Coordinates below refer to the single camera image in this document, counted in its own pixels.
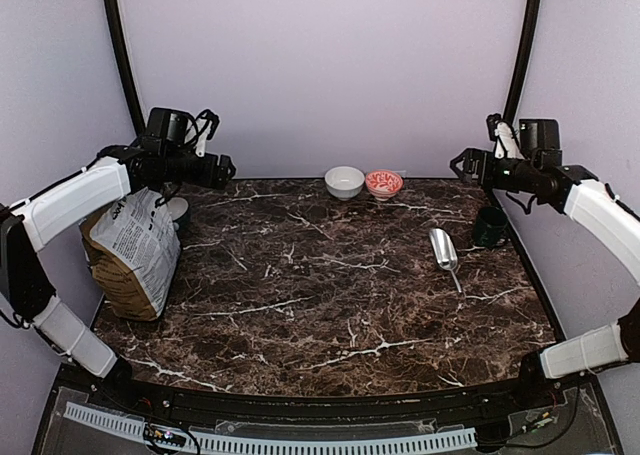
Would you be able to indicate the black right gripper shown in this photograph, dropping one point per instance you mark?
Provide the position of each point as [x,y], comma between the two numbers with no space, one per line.
[477,165]

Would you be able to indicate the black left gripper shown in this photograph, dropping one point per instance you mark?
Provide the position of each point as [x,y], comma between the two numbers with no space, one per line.
[220,170]

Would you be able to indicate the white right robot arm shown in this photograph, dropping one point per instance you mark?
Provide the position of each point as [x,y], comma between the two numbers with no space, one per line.
[576,193]

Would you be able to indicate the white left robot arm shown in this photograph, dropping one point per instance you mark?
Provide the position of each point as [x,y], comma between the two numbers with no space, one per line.
[30,224]

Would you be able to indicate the pet food paper bag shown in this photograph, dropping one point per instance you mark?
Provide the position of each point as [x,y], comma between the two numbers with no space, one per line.
[132,249]

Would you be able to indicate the dark bowl behind bag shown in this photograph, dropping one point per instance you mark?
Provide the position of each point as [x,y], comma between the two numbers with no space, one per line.
[180,212]

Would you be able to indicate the dark green mug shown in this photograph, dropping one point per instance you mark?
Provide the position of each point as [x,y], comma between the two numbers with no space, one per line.
[489,227]

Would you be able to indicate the red patterned bowl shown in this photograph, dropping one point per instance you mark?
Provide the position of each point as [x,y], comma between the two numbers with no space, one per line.
[383,184]

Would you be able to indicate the metal scoop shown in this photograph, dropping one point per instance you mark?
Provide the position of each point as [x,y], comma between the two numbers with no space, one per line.
[445,253]

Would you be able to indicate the white ribbed bowl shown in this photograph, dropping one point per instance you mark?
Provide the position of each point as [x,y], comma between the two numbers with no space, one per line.
[344,182]

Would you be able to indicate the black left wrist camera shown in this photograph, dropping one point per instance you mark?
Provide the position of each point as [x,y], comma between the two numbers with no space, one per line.
[168,124]

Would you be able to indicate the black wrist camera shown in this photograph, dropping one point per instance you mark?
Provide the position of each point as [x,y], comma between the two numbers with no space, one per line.
[168,124]
[540,142]

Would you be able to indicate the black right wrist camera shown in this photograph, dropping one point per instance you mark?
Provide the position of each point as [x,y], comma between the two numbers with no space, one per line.
[540,142]

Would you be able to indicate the right black frame post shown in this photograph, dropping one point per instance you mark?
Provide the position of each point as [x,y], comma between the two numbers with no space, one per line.
[530,19]

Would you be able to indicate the black frame post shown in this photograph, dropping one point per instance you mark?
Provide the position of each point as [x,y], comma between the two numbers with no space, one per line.
[530,19]
[119,47]

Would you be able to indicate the left black frame post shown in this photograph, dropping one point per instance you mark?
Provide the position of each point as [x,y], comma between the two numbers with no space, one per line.
[119,47]

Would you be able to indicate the black front table rail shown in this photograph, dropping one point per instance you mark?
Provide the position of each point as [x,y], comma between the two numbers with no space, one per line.
[486,403]

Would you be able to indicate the white slotted cable duct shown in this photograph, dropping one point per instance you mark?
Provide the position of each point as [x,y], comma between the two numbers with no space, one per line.
[170,440]

